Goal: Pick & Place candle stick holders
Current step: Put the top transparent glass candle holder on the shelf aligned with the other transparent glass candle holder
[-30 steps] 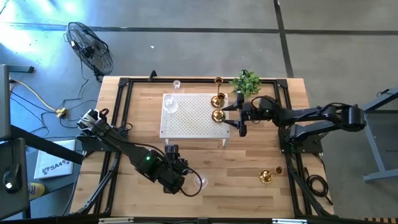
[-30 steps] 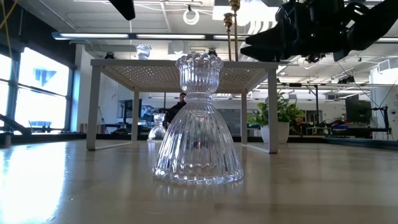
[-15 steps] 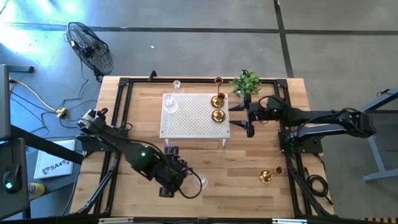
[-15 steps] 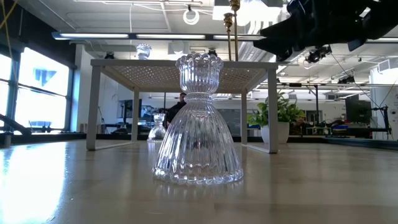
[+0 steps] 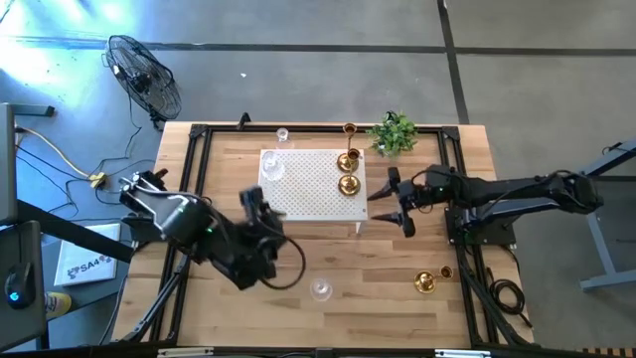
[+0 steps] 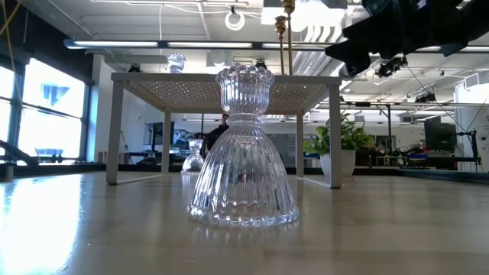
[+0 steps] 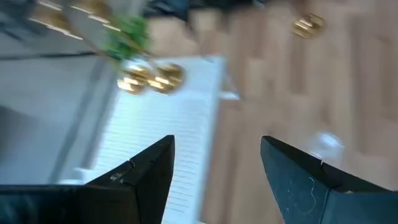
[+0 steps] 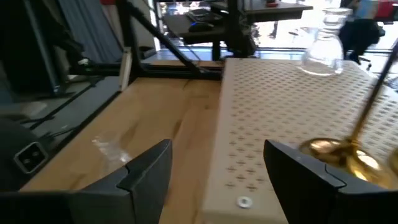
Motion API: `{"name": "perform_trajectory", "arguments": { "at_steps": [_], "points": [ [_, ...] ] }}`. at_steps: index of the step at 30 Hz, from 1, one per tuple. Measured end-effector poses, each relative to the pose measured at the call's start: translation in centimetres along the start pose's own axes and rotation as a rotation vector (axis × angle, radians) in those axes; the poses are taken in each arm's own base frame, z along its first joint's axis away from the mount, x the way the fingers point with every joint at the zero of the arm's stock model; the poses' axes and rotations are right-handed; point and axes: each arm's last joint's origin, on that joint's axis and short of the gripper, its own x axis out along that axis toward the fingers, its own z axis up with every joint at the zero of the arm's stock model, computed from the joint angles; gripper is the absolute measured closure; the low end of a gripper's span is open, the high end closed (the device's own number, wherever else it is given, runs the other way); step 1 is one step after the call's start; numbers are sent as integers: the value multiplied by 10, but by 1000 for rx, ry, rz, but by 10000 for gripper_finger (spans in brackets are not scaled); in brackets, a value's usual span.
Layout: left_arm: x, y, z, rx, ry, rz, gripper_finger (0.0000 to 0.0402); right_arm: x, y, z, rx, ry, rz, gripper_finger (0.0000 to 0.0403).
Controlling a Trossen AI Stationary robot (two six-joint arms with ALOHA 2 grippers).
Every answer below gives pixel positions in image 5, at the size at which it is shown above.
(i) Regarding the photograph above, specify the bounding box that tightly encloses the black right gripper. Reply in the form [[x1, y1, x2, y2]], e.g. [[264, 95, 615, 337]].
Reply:
[[367, 166, 429, 239]]

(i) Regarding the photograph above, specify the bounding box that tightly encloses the tall brass candlestick holder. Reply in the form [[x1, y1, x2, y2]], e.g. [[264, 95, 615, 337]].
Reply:
[[336, 121, 360, 174], [412, 265, 455, 295], [337, 147, 363, 198]]

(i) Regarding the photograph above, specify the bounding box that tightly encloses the clear ribbed glass candle holder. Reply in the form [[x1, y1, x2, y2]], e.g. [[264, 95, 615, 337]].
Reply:
[[274, 126, 295, 151], [260, 150, 287, 183], [308, 276, 334, 303]]

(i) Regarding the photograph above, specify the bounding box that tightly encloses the white perforated metal shelf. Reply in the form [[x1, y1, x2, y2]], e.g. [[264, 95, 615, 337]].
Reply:
[[257, 147, 370, 235]]

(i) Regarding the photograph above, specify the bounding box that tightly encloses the green potted plant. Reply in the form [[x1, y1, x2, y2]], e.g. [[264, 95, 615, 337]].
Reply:
[[366, 109, 419, 159]]

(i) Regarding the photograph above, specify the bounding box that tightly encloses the white printed box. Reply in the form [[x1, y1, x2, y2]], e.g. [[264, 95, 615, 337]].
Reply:
[[53, 222, 122, 287]]

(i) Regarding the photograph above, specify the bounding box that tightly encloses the black floor fan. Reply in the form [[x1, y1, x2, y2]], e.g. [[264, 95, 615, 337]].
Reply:
[[102, 33, 184, 131]]

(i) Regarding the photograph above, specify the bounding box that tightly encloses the black diagonal floor beam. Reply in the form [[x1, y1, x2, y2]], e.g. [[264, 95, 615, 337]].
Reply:
[[14, 198, 135, 265]]

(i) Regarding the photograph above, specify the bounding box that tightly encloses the person's foot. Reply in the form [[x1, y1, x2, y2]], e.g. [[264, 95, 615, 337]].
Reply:
[[44, 291, 74, 320]]

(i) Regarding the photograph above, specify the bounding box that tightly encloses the black desk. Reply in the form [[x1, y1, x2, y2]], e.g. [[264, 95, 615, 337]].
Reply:
[[0, 220, 49, 352]]

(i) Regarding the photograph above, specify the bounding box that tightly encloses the black computer mouse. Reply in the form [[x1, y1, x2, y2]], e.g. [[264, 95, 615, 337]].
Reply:
[[3, 262, 37, 310]]

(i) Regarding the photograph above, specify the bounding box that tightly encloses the short black floor bar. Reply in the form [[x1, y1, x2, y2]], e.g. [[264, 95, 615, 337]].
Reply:
[[12, 103, 56, 118]]

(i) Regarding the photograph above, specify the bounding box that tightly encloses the grey monitor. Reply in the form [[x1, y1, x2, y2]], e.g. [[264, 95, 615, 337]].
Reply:
[[0, 101, 17, 226]]

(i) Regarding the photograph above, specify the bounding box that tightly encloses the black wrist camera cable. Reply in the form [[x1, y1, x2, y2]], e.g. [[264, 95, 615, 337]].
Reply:
[[257, 233, 308, 291]]

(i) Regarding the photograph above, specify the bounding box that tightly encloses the black aluminium rig frame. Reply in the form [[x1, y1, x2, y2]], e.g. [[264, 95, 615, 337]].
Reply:
[[116, 111, 536, 349]]

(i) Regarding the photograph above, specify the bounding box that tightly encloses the coiled black cable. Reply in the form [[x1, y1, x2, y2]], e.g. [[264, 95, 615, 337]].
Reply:
[[488, 268, 534, 329]]

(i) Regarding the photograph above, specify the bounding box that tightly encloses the silver frame bracket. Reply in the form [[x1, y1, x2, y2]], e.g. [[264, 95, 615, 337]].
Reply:
[[157, 347, 215, 358], [434, 349, 491, 358]]

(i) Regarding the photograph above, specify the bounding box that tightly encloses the yellow power cable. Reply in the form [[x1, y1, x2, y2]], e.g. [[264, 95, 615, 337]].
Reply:
[[19, 126, 108, 189]]

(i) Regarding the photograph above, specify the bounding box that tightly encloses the blue-grey table frame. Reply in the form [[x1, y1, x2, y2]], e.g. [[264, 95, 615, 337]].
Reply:
[[578, 138, 636, 293]]

